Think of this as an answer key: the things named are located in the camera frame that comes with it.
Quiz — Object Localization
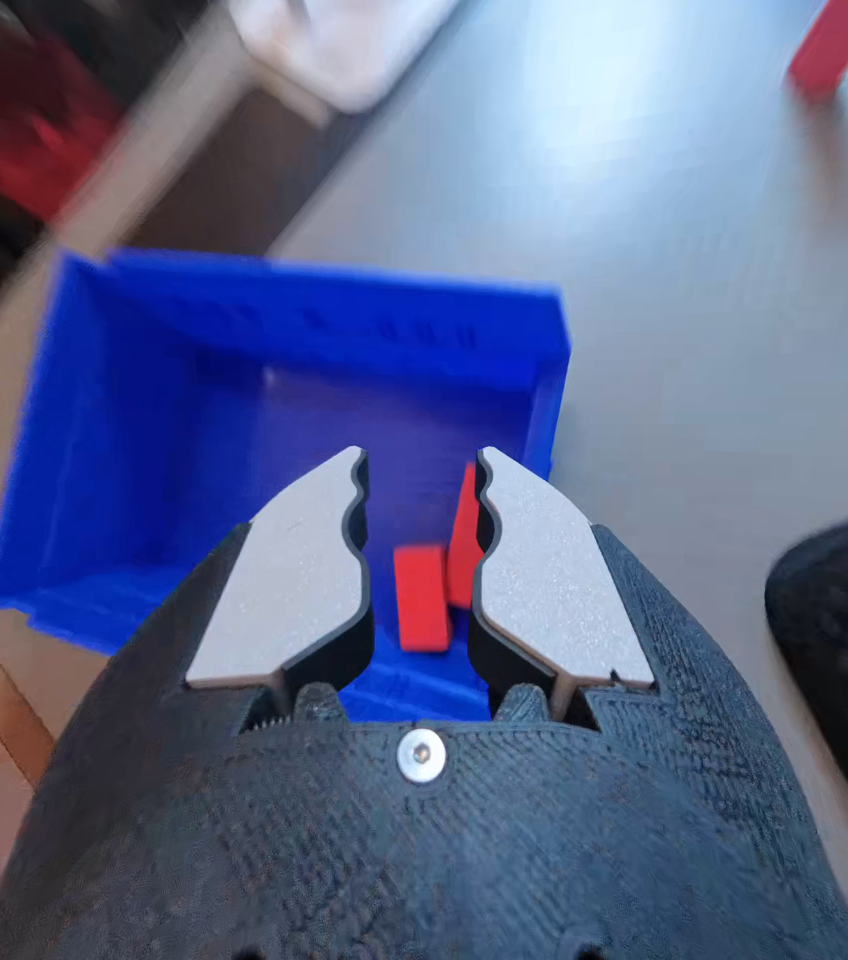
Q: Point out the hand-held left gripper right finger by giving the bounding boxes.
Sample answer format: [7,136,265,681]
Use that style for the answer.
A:
[467,446,657,720]

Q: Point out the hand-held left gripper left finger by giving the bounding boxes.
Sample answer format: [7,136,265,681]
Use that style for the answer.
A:
[184,446,376,714]

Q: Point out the blue plastic bin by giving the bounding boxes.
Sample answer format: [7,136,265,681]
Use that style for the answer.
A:
[0,247,573,725]

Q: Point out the black chair armrest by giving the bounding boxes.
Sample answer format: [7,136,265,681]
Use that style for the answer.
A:
[765,508,848,834]

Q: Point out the red bag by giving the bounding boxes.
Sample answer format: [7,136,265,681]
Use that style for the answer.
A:
[0,37,128,226]

